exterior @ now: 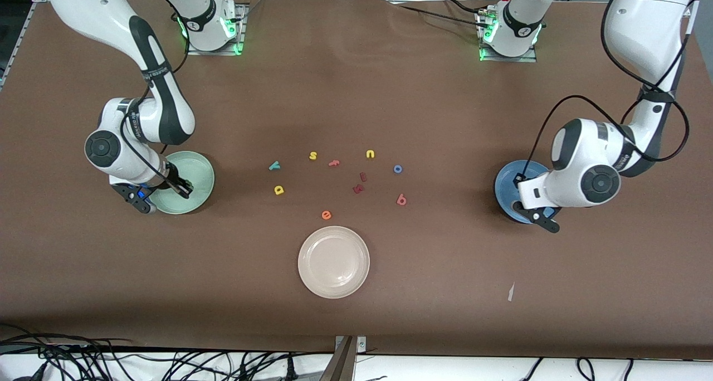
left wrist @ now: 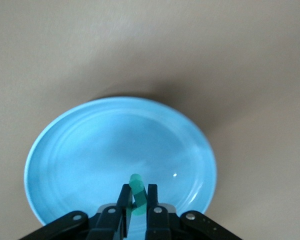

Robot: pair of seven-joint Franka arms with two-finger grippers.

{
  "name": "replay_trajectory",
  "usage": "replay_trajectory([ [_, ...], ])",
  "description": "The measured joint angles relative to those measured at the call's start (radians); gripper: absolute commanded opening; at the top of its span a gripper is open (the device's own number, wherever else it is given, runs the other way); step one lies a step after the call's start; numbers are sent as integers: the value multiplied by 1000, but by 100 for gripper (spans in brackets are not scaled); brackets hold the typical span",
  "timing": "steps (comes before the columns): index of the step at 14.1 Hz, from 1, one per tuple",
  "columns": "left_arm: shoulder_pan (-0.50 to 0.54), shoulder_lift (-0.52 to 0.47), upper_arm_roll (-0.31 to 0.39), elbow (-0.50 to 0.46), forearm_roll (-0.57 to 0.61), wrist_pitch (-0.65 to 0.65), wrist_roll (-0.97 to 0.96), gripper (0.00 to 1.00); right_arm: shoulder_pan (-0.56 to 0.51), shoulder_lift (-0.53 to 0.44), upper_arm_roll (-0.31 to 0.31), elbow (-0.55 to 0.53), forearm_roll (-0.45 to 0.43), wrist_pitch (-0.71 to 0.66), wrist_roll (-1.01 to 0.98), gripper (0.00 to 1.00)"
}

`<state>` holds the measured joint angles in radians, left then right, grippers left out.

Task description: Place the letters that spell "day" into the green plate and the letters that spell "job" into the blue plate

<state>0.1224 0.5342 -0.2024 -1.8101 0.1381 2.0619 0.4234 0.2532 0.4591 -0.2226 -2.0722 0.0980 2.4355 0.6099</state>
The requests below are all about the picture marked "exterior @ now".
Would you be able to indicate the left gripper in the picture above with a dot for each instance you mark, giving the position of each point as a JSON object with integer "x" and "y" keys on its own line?
{"x": 516, "y": 179}

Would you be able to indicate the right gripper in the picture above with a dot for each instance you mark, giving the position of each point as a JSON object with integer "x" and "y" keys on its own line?
{"x": 173, "y": 181}

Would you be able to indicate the teal letter y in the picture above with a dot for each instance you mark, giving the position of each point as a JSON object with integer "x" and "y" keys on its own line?
{"x": 274, "y": 165}

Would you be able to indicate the pink letter b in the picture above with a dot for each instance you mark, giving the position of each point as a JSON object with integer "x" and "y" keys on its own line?
{"x": 399, "y": 198}

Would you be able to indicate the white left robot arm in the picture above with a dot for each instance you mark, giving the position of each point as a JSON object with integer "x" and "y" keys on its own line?
{"x": 640, "y": 19}

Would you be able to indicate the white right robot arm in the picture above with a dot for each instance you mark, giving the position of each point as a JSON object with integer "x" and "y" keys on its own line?
{"x": 161, "y": 102}

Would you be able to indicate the light green plate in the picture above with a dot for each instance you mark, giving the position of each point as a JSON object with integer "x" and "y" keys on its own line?
{"x": 198, "y": 166}

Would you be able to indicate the blue plate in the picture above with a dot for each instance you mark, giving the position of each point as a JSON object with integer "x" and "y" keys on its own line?
{"x": 507, "y": 180}

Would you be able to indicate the white paper scrap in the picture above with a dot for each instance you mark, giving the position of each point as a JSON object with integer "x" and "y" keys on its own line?
{"x": 511, "y": 293}

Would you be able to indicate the dark red letter k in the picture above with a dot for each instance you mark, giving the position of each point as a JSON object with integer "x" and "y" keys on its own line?
{"x": 359, "y": 189}

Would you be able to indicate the beige plate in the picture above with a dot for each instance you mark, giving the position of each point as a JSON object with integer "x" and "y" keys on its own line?
{"x": 333, "y": 262}

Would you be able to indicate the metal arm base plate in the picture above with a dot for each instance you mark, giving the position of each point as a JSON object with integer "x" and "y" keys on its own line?
{"x": 507, "y": 59}
{"x": 214, "y": 50}

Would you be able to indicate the aluminium table side rail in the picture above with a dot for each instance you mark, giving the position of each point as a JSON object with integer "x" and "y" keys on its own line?
{"x": 16, "y": 44}

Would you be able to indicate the metal table edge bracket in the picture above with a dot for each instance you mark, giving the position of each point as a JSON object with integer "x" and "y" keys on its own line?
{"x": 342, "y": 358}

